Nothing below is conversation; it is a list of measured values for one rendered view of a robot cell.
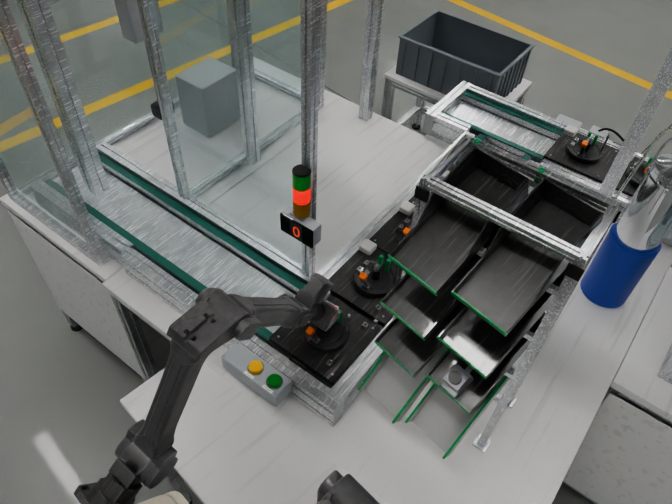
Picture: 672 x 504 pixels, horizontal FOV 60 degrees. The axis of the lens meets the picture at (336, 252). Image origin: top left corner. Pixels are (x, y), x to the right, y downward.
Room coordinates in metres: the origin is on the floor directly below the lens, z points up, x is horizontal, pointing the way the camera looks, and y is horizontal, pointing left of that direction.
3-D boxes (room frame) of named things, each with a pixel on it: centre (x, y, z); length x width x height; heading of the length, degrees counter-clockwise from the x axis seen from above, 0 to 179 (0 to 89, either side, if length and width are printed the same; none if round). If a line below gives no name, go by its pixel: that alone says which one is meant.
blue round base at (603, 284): (1.29, -0.93, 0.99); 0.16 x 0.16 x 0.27
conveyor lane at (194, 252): (1.16, 0.25, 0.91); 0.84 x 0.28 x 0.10; 55
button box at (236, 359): (0.84, 0.21, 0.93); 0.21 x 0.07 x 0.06; 55
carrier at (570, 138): (1.91, -0.98, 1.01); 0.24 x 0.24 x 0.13; 55
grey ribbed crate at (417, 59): (3.01, -0.64, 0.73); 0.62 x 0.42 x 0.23; 55
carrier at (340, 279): (1.18, -0.13, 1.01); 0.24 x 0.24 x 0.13; 55
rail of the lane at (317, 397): (1.00, 0.33, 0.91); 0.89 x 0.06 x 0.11; 55
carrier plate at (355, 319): (0.97, 0.01, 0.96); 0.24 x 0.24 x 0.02; 55
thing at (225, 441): (0.73, 0.03, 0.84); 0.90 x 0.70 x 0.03; 48
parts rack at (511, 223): (0.87, -0.35, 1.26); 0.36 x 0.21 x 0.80; 55
